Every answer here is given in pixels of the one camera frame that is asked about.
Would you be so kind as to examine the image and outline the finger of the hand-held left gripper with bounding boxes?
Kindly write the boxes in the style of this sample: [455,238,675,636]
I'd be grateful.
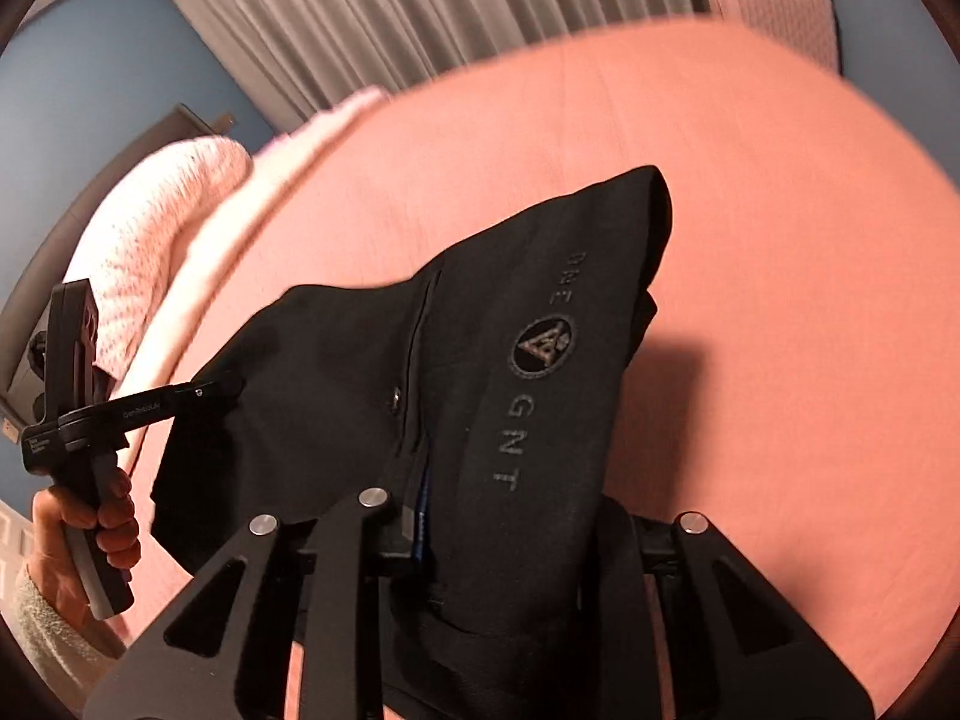
[67,380,242,445]

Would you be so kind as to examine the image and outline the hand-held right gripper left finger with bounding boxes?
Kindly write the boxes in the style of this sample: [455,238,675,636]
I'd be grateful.
[82,461,436,720]

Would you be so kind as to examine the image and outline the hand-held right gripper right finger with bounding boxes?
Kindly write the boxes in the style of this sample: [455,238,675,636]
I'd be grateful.
[604,502,875,720]

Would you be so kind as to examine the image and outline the black pants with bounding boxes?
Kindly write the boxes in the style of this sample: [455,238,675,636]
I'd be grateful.
[150,165,676,720]

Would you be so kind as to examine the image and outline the person's left forearm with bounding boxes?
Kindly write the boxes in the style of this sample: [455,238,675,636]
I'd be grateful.
[10,562,130,677]

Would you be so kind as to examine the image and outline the person's left hand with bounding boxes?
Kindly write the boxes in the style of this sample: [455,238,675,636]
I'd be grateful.
[30,463,142,623]

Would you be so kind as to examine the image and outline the floral pillow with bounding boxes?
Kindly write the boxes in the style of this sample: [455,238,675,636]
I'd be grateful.
[64,135,253,407]

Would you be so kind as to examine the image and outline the pink plaid blanket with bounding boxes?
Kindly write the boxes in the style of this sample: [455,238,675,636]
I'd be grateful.
[139,86,392,407]

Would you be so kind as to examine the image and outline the salmon quilted bedspread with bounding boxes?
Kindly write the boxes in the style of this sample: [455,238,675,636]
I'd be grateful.
[112,19,960,720]

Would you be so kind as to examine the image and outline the grey curtain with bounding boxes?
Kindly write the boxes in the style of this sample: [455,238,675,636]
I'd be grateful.
[148,0,715,119]

